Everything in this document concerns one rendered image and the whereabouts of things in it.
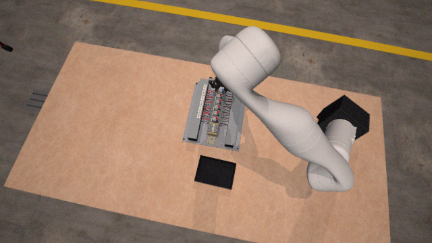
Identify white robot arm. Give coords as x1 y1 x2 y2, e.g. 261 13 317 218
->
211 26 356 192

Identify grey relay panel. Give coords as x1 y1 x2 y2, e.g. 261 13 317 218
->
182 78 245 151

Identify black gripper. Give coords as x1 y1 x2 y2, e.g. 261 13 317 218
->
209 77 230 95

